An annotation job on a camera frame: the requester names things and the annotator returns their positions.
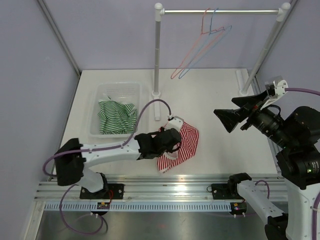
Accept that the white slotted cable duct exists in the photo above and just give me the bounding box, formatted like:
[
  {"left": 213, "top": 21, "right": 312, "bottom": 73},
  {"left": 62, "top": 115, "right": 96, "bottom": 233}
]
[{"left": 44, "top": 201, "right": 231, "bottom": 212}]

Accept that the clear plastic basket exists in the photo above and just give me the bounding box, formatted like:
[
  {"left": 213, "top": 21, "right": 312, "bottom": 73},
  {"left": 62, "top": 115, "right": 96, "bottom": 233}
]
[{"left": 88, "top": 82, "right": 149, "bottom": 139}]

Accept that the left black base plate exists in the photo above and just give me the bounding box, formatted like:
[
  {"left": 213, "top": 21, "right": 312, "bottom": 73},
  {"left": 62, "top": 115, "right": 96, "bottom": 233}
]
[{"left": 79, "top": 183, "right": 125, "bottom": 200}]

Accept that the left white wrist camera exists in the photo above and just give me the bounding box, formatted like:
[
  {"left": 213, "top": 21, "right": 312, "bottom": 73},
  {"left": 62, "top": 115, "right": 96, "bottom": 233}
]
[{"left": 164, "top": 116, "right": 184, "bottom": 132}]

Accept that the red striped tank top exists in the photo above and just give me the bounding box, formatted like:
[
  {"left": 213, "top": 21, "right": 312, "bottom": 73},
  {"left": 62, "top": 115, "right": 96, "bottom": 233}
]
[{"left": 156, "top": 122, "right": 199, "bottom": 173}]

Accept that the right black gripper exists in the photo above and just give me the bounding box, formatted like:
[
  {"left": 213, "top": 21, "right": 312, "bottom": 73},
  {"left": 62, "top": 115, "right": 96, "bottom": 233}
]
[{"left": 214, "top": 88, "right": 296, "bottom": 149}]

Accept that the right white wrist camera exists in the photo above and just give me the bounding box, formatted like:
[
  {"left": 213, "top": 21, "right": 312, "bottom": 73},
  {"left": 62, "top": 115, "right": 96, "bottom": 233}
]
[{"left": 260, "top": 78, "right": 288, "bottom": 110}]

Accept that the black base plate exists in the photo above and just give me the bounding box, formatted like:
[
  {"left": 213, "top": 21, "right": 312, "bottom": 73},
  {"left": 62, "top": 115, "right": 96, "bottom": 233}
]
[
  {"left": 79, "top": 183, "right": 125, "bottom": 200},
  {"left": 210, "top": 183, "right": 232, "bottom": 200}
]

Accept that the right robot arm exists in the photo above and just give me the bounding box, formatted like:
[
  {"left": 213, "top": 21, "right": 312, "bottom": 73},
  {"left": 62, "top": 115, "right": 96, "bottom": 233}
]
[{"left": 214, "top": 91, "right": 320, "bottom": 240}]

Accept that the blue wire hanger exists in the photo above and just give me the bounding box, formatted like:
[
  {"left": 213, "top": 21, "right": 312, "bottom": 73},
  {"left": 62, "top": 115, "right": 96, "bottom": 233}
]
[{"left": 178, "top": 7, "right": 233, "bottom": 80}]

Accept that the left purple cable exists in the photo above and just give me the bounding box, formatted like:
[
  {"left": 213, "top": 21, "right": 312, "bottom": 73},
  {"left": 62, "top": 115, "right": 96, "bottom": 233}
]
[{"left": 42, "top": 99, "right": 173, "bottom": 177}]

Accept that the aluminium mounting rail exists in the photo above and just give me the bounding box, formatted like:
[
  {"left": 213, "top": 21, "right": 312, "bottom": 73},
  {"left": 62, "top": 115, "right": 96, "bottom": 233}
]
[{"left": 33, "top": 159, "right": 288, "bottom": 202}]

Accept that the pink wire hanger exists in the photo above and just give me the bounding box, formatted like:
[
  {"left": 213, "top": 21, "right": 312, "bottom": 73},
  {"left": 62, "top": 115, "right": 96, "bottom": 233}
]
[{"left": 170, "top": 7, "right": 227, "bottom": 80}]

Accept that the green striped tank top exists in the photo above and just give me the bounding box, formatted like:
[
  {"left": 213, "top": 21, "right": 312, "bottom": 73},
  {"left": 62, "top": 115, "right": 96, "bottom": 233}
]
[{"left": 97, "top": 97, "right": 138, "bottom": 135}]

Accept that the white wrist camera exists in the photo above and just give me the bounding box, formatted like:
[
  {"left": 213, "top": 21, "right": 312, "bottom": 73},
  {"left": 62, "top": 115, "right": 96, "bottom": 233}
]
[
  {"left": 164, "top": 116, "right": 184, "bottom": 132},
  {"left": 260, "top": 78, "right": 288, "bottom": 110}
]

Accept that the silver clothes rack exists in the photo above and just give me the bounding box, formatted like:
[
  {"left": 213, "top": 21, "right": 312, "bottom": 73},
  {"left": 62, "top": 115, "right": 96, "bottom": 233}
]
[{"left": 151, "top": 2, "right": 292, "bottom": 121}]

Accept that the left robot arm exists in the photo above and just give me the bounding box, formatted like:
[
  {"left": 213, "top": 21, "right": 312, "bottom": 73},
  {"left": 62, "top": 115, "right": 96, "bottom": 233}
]
[{"left": 54, "top": 128, "right": 182, "bottom": 200}]

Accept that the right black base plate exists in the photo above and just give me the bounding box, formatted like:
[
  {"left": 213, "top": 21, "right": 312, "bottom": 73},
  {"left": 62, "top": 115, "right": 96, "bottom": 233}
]
[{"left": 210, "top": 183, "right": 232, "bottom": 200}]

